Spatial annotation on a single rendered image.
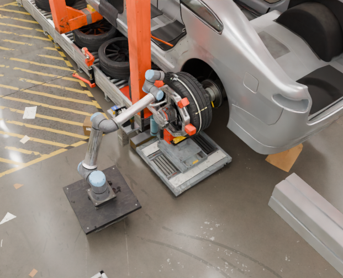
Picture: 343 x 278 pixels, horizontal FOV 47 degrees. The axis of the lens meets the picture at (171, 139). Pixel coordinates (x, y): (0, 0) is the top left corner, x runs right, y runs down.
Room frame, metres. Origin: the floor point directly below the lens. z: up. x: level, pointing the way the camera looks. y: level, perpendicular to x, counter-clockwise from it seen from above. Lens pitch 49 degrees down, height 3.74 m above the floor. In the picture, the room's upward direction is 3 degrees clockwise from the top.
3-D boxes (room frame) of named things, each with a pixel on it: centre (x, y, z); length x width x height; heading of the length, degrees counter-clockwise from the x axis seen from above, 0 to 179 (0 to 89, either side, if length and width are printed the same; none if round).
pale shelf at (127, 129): (3.15, 0.56, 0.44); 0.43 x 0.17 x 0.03; 39
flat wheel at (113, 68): (4.35, 0.70, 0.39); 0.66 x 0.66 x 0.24
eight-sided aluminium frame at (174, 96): (2.90, 0.02, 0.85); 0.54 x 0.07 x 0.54; 39
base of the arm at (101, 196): (2.19, 0.68, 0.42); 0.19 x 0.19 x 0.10
